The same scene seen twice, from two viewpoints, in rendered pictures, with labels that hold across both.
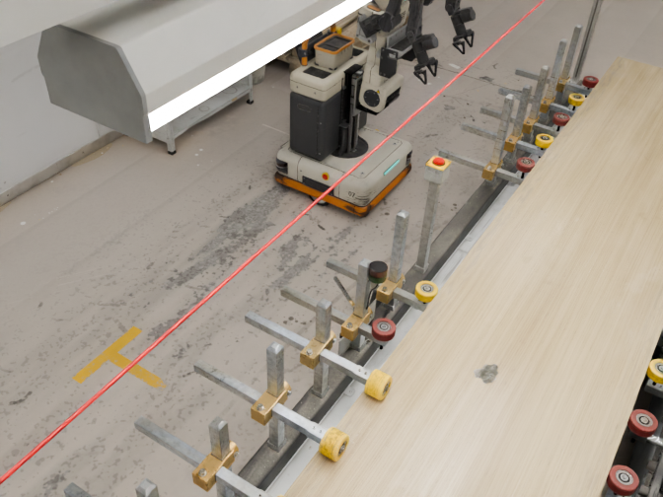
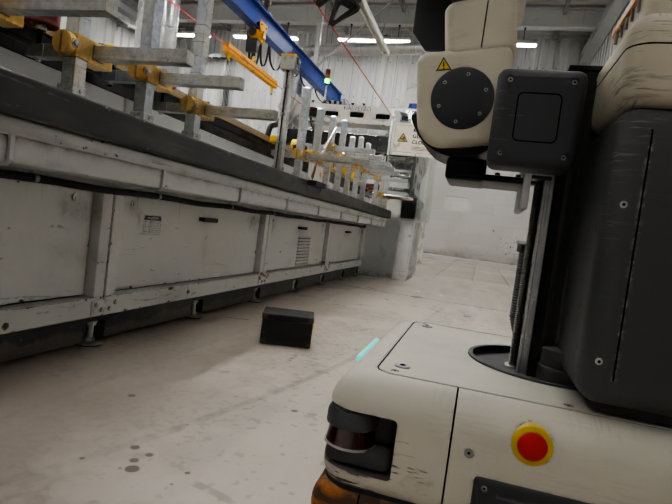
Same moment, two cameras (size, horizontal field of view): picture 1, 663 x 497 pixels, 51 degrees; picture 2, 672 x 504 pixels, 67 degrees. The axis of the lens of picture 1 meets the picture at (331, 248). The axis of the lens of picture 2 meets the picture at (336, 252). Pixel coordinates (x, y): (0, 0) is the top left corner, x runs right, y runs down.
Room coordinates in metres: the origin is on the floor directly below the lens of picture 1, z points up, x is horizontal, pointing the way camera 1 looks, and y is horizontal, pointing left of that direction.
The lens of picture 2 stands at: (4.52, -0.69, 0.49)
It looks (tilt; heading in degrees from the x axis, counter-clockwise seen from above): 3 degrees down; 165
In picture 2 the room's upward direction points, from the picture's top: 7 degrees clockwise
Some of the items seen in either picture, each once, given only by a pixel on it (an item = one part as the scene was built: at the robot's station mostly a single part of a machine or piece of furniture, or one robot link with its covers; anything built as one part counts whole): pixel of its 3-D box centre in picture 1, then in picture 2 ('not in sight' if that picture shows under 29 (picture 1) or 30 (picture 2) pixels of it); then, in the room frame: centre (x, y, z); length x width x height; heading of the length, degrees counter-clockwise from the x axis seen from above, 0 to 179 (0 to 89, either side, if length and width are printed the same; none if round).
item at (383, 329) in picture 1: (382, 336); not in sight; (1.62, -0.19, 0.85); 0.08 x 0.08 x 0.11
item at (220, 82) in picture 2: (502, 139); (170, 80); (2.99, -0.81, 0.83); 0.43 x 0.03 x 0.04; 60
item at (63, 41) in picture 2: (530, 122); (83, 51); (3.20, -0.99, 0.81); 0.14 x 0.06 x 0.05; 150
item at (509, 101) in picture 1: (499, 142); (198, 65); (2.79, -0.75, 0.93); 0.04 x 0.04 x 0.48; 60
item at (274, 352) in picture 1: (275, 399); (340, 157); (1.28, 0.14, 0.93); 0.04 x 0.04 x 0.48; 60
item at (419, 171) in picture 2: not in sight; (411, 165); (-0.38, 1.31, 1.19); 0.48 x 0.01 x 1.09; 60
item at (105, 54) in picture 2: (519, 121); (107, 55); (3.21, -0.94, 0.81); 0.43 x 0.03 x 0.04; 60
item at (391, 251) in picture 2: not in sight; (349, 185); (-1.06, 0.88, 0.95); 1.65 x 0.70 x 1.90; 60
